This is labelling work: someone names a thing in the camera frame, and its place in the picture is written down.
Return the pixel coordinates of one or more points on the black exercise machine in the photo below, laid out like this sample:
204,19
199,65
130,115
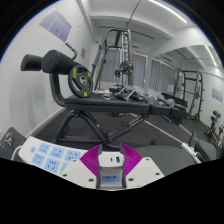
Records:
216,128

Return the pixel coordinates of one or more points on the small black yellow weight plate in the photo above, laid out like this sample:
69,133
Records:
126,66

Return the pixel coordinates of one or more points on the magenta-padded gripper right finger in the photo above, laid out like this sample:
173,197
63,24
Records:
148,171

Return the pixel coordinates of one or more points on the black roller-pad weight bench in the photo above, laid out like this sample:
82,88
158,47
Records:
106,103

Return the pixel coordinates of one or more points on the group of silver dumbbells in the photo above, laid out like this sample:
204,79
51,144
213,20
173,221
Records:
160,99

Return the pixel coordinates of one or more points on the grey curved pull bar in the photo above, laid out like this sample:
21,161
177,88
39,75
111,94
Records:
73,50

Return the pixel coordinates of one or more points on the black padded workout bench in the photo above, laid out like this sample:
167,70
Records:
166,156

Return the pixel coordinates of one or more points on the small purple wall poster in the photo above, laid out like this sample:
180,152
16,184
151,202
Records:
217,95

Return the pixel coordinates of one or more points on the grey window curtain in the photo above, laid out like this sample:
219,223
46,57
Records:
163,76
138,68

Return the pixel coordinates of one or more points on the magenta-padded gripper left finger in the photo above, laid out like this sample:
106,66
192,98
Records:
75,171

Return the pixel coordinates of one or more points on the large black yellow weight plate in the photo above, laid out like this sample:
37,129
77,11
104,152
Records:
75,78

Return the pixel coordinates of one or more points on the large purple wall poster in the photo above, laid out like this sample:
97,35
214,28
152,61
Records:
55,25

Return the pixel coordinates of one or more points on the white ceiling light strip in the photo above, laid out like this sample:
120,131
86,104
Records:
211,56
168,10

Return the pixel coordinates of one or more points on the black squat rack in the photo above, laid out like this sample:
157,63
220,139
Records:
196,90

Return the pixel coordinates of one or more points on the black padded box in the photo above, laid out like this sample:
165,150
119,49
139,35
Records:
176,111

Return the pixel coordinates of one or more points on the white power strip, blue sockets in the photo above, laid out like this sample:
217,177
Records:
50,156

